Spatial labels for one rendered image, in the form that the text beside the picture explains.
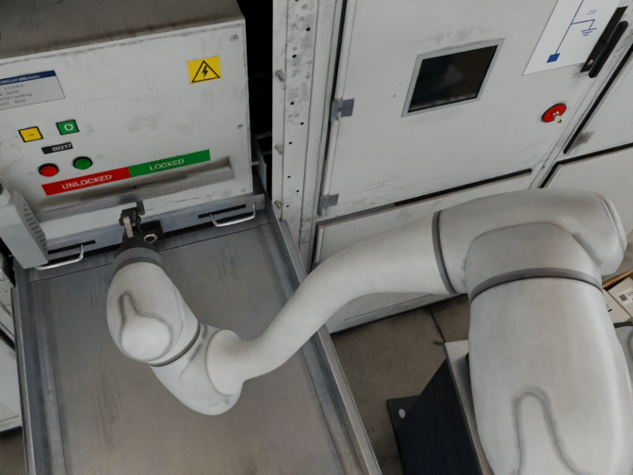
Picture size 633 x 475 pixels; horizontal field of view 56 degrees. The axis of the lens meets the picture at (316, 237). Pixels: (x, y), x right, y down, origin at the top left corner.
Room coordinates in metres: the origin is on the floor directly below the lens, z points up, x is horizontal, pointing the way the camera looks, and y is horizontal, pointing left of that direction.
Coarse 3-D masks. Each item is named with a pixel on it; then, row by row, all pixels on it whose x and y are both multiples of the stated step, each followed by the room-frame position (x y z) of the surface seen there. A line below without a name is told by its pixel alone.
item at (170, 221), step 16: (256, 192) 0.79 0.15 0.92; (192, 208) 0.72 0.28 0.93; (208, 208) 0.73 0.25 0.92; (224, 208) 0.75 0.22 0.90; (240, 208) 0.76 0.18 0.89; (256, 208) 0.78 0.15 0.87; (112, 224) 0.65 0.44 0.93; (176, 224) 0.70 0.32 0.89; (192, 224) 0.71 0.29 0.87; (48, 240) 0.60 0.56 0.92; (64, 240) 0.60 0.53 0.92; (80, 240) 0.61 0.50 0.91; (96, 240) 0.63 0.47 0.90; (112, 240) 0.64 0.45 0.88; (48, 256) 0.58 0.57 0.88
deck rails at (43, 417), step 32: (288, 256) 0.65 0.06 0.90; (32, 288) 0.52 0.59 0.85; (288, 288) 0.59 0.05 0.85; (32, 320) 0.44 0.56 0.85; (32, 352) 0.37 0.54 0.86; (320, 352) 0.45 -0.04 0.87; (32, 384) 0.31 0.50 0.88; (320, 384) 0.39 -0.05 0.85; (32, 416) 0.24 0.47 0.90; (32, 448) 0.19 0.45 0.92; (352, 448) 0.27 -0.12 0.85
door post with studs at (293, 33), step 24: (288, 0) 0.77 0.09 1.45; (312, 0) 0.79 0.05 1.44; (288, 24) 0.77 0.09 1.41; (312, 24) 0.79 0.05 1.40; (288, 48) 0.77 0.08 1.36; (312, 48) 0.79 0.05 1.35; (288, 72) 0.77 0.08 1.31; (288, 96) 0.77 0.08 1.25; (288, 120) 0.78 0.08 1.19; (288, 144) 0.78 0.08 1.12; (288, 168) 0.78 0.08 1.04; (288, 192) 0.78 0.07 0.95; (288, 216) 0.78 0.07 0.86
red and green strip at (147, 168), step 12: (180, 156) 0.73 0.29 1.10; (192, 156) 0.74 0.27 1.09; (204, 156) 0.75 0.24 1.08; (120, 168) 0.68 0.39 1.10; (132, 168) 0.69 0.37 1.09; (144, 168) 0.70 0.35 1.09; (156, 168) 0.71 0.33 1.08; (168, 168) 0.71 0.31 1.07; (72, 180) 0.64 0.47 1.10; (84, 180) 0.65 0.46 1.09; (96, 180) 0.66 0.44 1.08; (108, 180) 0.67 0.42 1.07; (48, 192) 0.62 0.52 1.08; (60, 192) 0.63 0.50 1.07
